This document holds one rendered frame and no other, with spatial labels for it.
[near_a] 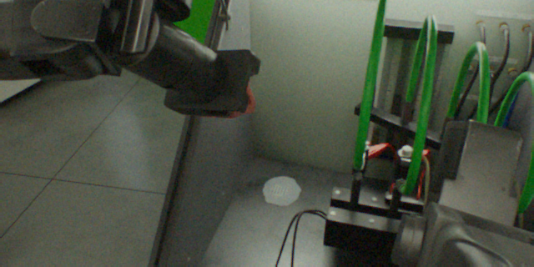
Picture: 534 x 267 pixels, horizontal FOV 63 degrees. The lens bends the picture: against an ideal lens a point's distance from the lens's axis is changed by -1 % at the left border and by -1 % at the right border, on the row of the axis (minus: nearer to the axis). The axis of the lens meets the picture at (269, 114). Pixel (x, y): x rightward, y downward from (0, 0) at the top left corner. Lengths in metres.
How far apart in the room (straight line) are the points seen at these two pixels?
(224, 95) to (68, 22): 0.16
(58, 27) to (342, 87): 0.81
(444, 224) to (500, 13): 0.80
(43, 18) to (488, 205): 0.37
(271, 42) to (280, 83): 0.11
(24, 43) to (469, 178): 0.36
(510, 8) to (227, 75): 0.71
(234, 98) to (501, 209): 0.25
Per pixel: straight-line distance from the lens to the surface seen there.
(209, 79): 0.43
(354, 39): 1.04
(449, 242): 0.24
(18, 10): 0.42
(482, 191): 0.34
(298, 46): 1.07
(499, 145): 0.35
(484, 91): 0.69
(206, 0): 3.46
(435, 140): 0.97
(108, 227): 2.35
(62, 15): 0.40
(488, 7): 1.02
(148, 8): 0.39
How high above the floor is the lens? 1.64
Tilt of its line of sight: 33 degrees down
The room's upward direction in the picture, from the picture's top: straight up
